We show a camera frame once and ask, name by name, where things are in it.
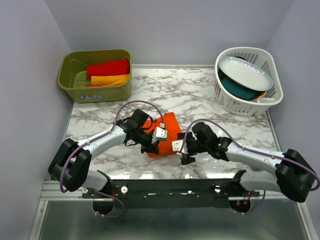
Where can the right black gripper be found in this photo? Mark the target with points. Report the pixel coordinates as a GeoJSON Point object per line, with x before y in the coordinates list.
{"type": "Point", "coordinates": [186, 158]}

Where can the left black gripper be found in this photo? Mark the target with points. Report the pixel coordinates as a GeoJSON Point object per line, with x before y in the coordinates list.
{"type": "Point", "coordinates": [151, 148]}

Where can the orange t shirt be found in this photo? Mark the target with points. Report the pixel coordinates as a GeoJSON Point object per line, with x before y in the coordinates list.
{"type": "Point", "coordinates": [173, 129]}

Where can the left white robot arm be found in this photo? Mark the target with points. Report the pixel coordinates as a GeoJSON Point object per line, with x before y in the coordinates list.
{"type": "Point", "coordinates": [71, 164]}

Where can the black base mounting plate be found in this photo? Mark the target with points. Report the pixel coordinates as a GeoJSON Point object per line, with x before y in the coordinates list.
{"type": "Point", "coordinates": [171, 194]}

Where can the teal bowl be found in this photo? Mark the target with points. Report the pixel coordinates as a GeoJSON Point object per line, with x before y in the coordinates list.
{"type": "Point", "coordinates": [237, 90]}

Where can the yellow rolled t shirt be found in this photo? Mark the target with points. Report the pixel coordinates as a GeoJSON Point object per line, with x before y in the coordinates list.
{"type": "Point", "coordinates": [112, 80]}

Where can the red rolled t shirt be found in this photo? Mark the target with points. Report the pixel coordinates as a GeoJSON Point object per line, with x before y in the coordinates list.
{"type": "Point", "coordinates": [109, 68]}

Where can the brown wooden dish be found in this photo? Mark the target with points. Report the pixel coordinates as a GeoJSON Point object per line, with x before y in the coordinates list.
{"type": "Point", "coordinates": [259, 95]}

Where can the olive green plastic bin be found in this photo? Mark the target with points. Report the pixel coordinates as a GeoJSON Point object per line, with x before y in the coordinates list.
{"type": "Point", "coordinates": [73, 77]}

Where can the white oval plate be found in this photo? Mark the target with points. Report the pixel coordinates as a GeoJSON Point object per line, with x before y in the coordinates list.
{"type": "Point", "coordinates": [245, 73]}

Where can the white plastic basket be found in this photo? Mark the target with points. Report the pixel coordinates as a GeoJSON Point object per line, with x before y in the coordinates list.
{"type": "Point", "coordinates": [262, 59]}

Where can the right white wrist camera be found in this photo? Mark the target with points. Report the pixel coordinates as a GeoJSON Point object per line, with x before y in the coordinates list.
{"type": "Point", "coordinates": [179, 147]}

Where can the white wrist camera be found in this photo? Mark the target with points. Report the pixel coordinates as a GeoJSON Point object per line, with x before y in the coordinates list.
{"type": "Point", "coordinates": [179, 147]}
{"type": "Point", "coordinates": [159, 134]}

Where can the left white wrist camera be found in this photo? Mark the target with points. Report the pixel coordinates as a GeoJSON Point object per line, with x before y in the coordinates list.
{"type": "Point", "coordinates": [159, 134]}

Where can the aluminium rail frame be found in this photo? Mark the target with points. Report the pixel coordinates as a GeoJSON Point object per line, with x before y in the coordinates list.
{"type": "Point", "coordinates": [189, 93]}

